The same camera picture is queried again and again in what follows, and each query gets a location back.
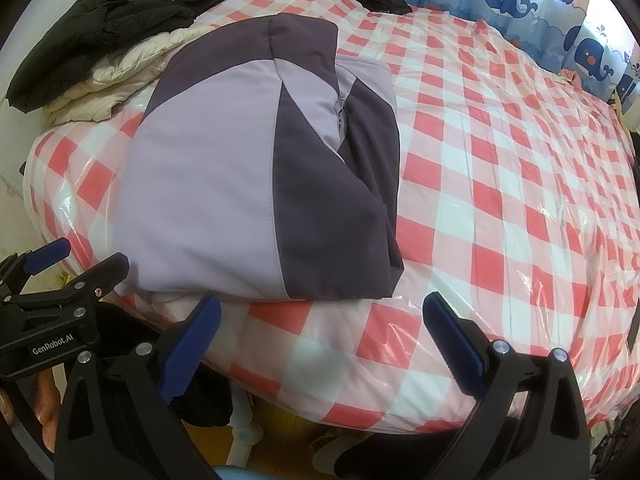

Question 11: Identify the cream quilted coat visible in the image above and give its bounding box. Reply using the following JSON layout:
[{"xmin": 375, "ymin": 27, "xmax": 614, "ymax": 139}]
[{"xmin": 45, "ymin": 22, "xmax": 211, "ymax": 126}]

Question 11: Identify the white plastic object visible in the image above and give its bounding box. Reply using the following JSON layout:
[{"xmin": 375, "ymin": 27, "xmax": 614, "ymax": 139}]
[{"xmin": 225, "ymin": 392, "xmax": 266, "ymax": 466}]

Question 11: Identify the white slipper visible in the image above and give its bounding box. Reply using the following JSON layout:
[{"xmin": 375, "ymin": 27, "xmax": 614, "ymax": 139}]
[{"xmin": 310, "ymin": 432, "xmax": 373, "ymax": 468}]

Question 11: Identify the dark cloth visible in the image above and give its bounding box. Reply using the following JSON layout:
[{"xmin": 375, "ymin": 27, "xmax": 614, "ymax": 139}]
[{"xmin": 627, "ymin": 130, "xmax": 640, "ymax": 181}]

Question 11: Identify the black puffer jacket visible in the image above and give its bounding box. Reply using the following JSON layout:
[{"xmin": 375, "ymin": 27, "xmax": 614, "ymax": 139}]
[{"xmin": 7, "ymin": 0, "xmax": 413, "ymax": 113}]

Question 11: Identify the bed with pink checked cover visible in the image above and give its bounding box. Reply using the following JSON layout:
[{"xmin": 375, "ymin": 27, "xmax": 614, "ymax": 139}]
[{"xmin": 22, "ymin": 0, "xmax": 640, "ymax": 436}]

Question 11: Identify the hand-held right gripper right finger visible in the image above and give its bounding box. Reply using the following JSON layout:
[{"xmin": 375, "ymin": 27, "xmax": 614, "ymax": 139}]
[{"xmin": 422, "ymin": 291, "xmax": 591, "ymax": 480}]

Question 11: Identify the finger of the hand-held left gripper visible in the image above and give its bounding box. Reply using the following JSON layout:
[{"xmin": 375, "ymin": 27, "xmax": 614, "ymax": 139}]
[
  {"xmin": 0, "ymin": 237, "xmax": 72, "ymax": 293},
  {"xmin": 20, "ymin": 252, "xmax": 131, "ymax": 312}
]

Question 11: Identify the person's left hand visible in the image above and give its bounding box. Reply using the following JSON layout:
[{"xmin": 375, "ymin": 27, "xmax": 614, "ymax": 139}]
[{"xmin": 27, "ymin": 372, "xmax": 68, "ymax": 456}]

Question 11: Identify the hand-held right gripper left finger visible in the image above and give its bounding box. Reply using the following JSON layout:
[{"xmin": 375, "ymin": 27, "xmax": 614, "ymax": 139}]
[{"xmin": 52, "ymin": 295, "xmax": 223, "ymax": 480}]

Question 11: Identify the lilac and purple jacket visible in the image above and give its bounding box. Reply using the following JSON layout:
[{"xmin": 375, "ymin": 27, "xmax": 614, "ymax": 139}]
[{"xmin": 112, "ymin": 12, "xmax": 406, "ymax": 306}]

